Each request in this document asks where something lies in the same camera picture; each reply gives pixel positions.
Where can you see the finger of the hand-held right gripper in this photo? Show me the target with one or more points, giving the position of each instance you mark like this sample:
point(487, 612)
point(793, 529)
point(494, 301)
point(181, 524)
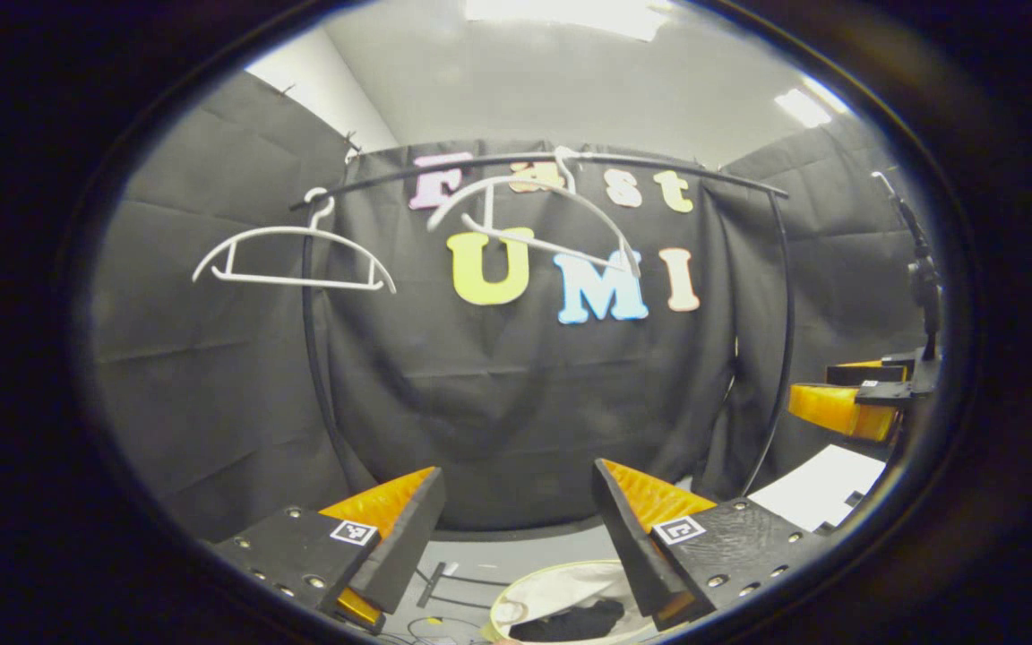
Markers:
point(838, 408)
point(865, 373)

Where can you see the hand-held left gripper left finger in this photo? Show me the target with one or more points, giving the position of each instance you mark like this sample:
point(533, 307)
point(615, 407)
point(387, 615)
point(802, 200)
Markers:
point(408, 546)

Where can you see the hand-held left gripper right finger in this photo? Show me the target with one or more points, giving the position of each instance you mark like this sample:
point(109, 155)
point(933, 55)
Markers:
point(628, 537)

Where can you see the white floor sheet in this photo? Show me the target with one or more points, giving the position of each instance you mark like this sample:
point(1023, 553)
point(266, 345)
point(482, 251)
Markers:
point(821, 488)

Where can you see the black floor bar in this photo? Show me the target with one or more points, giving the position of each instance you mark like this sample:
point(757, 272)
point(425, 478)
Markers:
point(431, 587)

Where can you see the white round laundry hamper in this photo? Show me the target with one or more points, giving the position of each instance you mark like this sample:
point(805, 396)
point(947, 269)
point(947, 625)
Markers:
point(552, 587)

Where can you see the large white clothes hanger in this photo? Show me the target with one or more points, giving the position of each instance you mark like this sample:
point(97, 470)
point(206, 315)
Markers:
point(534, 244)

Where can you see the small white clothes hanger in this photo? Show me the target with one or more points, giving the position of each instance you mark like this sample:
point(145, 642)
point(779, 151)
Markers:
point(301, 282)

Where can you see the large ceiling light panel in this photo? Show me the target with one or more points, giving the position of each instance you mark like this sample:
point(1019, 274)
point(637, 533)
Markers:
point(570, 13)

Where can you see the small ceiling light panel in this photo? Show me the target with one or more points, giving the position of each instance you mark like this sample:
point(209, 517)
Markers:
point(807, 107)

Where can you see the black backdrop cloth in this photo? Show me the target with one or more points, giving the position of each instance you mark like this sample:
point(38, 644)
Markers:
point(525, 403)

